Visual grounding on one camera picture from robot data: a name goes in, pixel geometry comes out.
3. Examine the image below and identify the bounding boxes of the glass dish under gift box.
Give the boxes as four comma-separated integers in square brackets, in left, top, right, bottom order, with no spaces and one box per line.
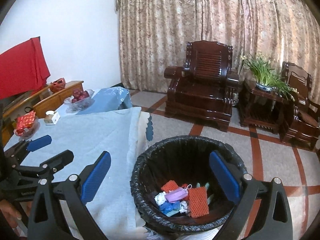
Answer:
[15,122,40,141]

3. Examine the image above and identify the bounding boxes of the glass fruit bowl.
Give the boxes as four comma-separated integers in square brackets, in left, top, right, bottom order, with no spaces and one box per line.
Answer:
[63,89,94,112]

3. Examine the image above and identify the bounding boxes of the blue plastic bag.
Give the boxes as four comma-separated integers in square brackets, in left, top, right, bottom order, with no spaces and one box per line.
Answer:
[159,200,180,217]

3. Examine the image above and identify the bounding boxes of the red apples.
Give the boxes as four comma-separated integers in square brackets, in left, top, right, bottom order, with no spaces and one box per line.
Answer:
[71,89,89,103]

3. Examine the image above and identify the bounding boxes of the white tissue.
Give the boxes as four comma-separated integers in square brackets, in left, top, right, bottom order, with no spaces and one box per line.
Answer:
[179,200,189,213]

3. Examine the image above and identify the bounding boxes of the dark wooden side table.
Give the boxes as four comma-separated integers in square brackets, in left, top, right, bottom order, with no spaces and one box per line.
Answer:
[238,79,289,134]

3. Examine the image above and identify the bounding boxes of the green potted plant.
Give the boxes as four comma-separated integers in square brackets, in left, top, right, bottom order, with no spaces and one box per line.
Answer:
[240,53,295,101]

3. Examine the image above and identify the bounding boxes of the orange foam net piece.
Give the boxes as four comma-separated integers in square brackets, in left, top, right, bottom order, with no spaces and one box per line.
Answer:
[188,186,209,218]

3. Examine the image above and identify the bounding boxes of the wooden tv cabinet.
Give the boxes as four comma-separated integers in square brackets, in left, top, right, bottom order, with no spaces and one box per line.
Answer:
[2,81,84,145]

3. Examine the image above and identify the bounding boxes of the orange woven basket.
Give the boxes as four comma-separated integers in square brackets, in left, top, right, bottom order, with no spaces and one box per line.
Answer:
[49,77,66,93]

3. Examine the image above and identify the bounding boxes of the light blue table cloth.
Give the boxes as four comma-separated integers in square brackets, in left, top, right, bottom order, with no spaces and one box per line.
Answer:
[3,106,151,240]

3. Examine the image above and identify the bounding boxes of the red cloth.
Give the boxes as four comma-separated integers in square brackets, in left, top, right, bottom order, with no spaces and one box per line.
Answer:
[0,37,50,99]

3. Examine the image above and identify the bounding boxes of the dark wooden armchair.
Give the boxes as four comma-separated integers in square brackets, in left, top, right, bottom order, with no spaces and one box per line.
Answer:
[164,41,239,132]
[279,62,319,150]

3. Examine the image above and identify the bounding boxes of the red gift box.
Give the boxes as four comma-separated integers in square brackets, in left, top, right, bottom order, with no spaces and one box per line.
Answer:
[15,111,36,133]

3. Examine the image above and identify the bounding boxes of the white tissue box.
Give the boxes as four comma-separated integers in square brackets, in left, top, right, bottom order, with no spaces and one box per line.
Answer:
[44,111,60,125]

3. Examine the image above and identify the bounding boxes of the white paper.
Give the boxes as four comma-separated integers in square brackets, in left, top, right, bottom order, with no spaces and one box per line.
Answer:
[154,191,167,206]

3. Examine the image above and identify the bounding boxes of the person's left hand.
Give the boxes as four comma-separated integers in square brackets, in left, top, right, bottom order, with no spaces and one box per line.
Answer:
[0,199,22,229]

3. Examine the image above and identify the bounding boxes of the black lined trash bin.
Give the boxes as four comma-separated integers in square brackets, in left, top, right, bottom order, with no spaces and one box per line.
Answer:
[130,135,247,233]

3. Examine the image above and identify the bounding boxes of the beige patterned curtain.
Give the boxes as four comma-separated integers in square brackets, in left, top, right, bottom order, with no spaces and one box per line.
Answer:
[116,0,319,102]

